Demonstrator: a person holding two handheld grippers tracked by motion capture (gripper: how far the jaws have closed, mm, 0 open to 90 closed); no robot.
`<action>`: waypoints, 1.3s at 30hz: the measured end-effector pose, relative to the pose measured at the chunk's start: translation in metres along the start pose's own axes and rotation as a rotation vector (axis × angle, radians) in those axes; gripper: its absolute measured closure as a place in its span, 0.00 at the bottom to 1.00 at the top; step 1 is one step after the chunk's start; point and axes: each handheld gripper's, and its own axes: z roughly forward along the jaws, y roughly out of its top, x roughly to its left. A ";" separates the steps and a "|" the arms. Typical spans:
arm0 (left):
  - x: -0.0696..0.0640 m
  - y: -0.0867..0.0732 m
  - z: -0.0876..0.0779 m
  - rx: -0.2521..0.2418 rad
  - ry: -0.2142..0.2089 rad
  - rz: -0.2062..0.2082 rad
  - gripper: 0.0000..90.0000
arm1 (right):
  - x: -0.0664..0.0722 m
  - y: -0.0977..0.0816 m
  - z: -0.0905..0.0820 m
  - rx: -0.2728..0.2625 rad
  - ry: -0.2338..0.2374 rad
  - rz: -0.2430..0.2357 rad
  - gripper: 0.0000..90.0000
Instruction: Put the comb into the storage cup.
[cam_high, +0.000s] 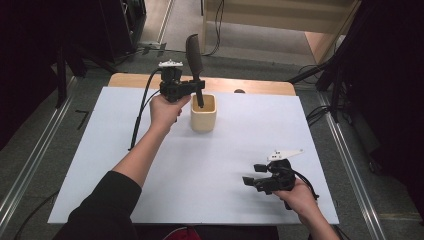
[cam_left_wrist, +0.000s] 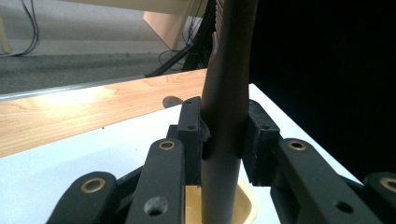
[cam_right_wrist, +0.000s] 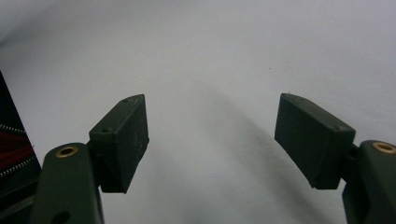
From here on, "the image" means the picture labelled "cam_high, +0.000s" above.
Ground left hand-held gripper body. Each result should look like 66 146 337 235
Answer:
157 59 194 104

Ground person's left hand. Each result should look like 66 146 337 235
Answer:
148 94 193 135

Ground white board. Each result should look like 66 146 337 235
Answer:
47 86 340 225

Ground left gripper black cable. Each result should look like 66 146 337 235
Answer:
128 67 165 152

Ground coiled black floor cable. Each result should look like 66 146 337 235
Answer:
305 104 336 127

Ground hanging black cable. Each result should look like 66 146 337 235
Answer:
202 0 226 58

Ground metal floor rail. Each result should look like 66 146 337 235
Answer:
0 75 79 231
315 91 388 240

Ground black metal stand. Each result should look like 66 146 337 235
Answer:
287 49 354 124
54 41 119 109

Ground person's right hand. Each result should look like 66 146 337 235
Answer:
272 181 320 222

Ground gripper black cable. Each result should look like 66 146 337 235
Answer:
291 169 321 202
128 67 165 152

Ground black spatula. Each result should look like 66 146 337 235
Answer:
185 33 206 109

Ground black cabinet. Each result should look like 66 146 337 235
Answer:
98 0 148 63

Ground wooden table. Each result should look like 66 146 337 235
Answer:
108 72 297 97

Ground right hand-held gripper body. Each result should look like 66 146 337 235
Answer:
254 148 305 196

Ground beige square cup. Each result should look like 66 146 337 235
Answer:
189 93 218 133

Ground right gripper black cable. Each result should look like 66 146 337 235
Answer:
291 169 321 202

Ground light wooden furniture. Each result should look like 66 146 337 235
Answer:
200 0 363 66

